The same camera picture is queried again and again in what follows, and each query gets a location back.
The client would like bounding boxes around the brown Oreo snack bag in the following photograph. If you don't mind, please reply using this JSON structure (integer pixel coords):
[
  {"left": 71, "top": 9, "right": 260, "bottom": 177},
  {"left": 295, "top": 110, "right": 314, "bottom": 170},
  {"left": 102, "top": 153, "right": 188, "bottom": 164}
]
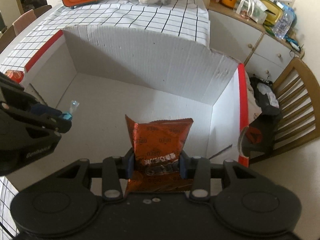
[{"left": 125, "top": 116, "right": 193, "bottom": 193}]

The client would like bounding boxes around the dark red snack packet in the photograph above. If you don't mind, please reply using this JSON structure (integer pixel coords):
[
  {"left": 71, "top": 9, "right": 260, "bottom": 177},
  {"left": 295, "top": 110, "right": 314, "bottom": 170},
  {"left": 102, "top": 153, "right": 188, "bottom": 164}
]
[{"left": 5, "top": 70, "right": 24, "bottom": 83}]

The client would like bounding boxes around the black bag on chair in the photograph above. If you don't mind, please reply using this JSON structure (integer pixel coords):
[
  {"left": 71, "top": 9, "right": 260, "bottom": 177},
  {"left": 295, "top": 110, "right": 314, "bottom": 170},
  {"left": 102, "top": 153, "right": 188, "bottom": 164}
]
[{"left": 242, "top": 76, "right": 282, "bottom": 159}]

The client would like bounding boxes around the red cardboard box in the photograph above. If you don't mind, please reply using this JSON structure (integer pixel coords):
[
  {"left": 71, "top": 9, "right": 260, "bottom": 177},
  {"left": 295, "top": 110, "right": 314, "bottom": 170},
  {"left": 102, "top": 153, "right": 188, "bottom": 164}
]
[{"left": 8, "top": 25, "right": 248, "bottom": 190}]

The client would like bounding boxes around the left wooden chair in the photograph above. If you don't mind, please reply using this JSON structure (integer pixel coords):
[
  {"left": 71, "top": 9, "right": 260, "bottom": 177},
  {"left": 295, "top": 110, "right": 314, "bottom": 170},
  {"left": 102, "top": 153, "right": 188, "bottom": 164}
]
[{"left": 1, "top": 5, "right": 52, "bottom": 53}]

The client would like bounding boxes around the wooden chair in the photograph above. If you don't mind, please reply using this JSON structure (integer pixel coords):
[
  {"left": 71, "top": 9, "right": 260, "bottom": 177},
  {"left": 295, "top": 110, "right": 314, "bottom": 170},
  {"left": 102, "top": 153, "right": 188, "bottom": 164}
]
[
  {"left": 1, "top": 5, "right": 52, "bottom": 53},
  {"left": 249, "top": 57, "right": 319, "bottom": 164}
]

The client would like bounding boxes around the pink cloth on chair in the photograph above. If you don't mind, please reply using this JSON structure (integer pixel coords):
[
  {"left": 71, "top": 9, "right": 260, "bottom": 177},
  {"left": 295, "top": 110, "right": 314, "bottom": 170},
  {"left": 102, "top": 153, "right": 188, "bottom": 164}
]
[{"left": 12, "top": 9, "right": 37, "bottom": 36}]

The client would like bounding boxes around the right wooden chair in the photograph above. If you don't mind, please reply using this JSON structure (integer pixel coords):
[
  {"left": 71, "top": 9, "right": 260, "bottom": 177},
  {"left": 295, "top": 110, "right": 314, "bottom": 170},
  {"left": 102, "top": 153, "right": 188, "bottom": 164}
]
[{"left": 249, "top": 57, "right": 319, "bottom": 164}]

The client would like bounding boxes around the white side cabinet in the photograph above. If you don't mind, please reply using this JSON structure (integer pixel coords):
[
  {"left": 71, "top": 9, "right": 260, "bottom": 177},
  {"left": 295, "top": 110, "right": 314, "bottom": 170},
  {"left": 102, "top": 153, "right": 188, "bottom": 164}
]
[{"left": 208, "top": 1, "right": 305, "bottom": 82}]

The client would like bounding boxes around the white checkered tablecloth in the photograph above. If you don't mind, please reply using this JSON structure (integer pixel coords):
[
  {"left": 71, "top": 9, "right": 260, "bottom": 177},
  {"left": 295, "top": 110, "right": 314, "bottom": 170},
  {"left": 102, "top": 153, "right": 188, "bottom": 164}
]
[{"left": 0, "top": 0, "right": 211, "bottom": 233}]

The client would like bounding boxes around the clear water bottle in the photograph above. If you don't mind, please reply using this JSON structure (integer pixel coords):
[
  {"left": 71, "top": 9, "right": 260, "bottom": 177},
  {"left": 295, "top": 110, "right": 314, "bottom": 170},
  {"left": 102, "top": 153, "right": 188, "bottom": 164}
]
[{"left": 272, "top": 3, "right": 296, "bottom": 39}]

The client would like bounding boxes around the yellow tissue box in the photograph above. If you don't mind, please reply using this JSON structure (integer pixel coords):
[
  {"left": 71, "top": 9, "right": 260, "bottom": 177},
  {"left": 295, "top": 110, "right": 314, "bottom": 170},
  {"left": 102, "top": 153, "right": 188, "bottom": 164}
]
[{"left": 260, "top": 0, "right": 283, "bottom": 25}]

